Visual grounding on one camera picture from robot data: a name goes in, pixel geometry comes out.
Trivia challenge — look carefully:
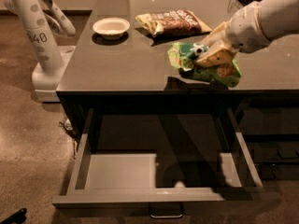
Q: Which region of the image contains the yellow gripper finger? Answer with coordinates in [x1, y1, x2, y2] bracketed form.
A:
[201, 32, 222, 49]
[194, 49, 235, 68]

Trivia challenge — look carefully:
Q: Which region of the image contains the green rice chip bag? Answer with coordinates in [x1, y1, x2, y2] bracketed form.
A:
[167, 42, 241, 88]

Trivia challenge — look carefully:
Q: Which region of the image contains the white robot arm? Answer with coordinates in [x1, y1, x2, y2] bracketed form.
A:
[195, 0, 299, 68]

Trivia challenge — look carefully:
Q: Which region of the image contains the brown chip bag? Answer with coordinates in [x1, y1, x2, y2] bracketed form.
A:
[135, 9, 211, 37]

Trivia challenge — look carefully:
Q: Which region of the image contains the open grey top drawer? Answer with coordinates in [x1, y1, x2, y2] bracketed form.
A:
[52, 110, 280, 216]

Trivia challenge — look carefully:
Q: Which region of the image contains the grey counter cabinet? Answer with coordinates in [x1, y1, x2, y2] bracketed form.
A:
[55, 0, 299, 182]

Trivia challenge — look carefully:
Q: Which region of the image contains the white paper bowl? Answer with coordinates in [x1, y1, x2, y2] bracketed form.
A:
[93, 17, 130, 40]

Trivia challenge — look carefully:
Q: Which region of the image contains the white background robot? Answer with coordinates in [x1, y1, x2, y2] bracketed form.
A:
[4, 0, 76, 103]

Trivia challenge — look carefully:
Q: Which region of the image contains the black object floor corner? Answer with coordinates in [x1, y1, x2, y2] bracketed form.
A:
[0, 208, 27, 224]

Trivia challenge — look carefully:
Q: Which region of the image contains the cable on floor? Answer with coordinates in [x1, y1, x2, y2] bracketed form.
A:
[58, 119, 78, 160]

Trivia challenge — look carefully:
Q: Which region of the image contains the metal drawer handle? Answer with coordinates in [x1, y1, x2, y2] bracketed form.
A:
[149, 203, 184, 219]

